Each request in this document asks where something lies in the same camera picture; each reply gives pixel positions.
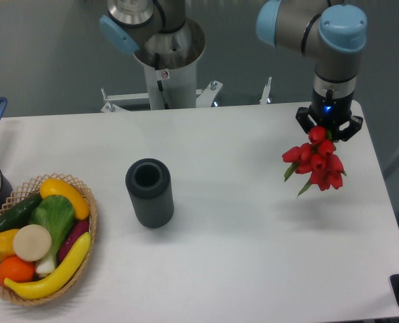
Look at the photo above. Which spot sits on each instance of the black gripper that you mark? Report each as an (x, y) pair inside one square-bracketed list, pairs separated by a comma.
[(330, 112)]

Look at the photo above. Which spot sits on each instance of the red tulip bouquet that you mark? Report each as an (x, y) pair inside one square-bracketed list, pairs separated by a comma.
[(318, 159)]

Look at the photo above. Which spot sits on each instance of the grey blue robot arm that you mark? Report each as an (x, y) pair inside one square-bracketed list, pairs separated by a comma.
[(331, 33)]

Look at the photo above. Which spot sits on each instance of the dark grey ribbed vase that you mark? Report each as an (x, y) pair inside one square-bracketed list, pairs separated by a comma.
[(149, 185)]

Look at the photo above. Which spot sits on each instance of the purple eggplant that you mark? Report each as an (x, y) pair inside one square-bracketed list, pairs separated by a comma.
[(77, 230)]

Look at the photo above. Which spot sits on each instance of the yellow squash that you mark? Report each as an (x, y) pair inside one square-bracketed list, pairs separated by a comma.
[(55, 186)]

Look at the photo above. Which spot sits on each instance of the green lettuce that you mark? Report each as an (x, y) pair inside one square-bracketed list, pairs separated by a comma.
[(56, 214)]

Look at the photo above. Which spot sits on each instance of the yellow banana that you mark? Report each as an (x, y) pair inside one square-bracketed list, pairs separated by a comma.
[(59, 277)]

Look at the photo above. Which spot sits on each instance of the woven wicker basket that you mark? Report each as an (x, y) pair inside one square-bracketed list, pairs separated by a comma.
[(29, 189)]

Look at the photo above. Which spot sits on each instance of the beige round disc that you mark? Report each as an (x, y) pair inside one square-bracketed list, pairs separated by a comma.
[(32, 242)]

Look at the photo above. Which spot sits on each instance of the green cucumber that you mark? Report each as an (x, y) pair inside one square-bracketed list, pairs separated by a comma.
[(18, 215)]

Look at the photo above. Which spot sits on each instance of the orange fruit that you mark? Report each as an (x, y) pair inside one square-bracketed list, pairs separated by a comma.
[(17, 270)]

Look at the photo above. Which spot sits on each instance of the yellow bell pepper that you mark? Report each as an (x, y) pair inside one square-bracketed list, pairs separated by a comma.
[(6, 243)]

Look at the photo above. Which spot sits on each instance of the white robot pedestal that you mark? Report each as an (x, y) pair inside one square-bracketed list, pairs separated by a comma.
[(170, 88)]

